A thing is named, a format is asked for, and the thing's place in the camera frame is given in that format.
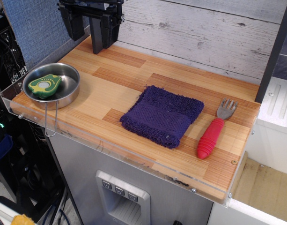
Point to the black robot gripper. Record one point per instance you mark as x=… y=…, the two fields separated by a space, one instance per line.
x=110 y=12

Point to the red handled metal fork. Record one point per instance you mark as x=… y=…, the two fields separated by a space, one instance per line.
x=210 y=137

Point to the small steel pot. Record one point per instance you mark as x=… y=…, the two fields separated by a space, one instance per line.
x=65 y=94

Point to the purple folded towel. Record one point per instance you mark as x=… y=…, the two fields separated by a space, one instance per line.
x=161 y=116

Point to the blue fabric panel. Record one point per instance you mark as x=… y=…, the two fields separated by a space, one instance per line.
x=40 y=31

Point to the green toy avocado half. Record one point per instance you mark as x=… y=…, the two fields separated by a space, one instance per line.
x=45 y=86

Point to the black storage crate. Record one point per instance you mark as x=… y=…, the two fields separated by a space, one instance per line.
x=12 y=65

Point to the clear acrylic table guard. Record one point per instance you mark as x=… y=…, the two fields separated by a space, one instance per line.
x=93 y=120

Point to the silver dispenser panel with buttons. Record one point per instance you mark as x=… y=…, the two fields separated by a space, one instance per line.
x=123 y=203

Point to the yellow object at bottom left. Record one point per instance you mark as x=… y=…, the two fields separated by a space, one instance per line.
x=22 y=220

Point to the white toy sink unit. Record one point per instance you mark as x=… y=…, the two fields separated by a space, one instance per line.
x=260 y=194

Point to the black vertical post left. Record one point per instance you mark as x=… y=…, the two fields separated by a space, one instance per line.
x=96 y=35

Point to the black vertical post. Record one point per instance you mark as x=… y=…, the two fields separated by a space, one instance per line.
x=278 y=44
x=96 y=35

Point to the black vertical post right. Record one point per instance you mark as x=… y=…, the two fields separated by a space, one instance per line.
x=278 y=44

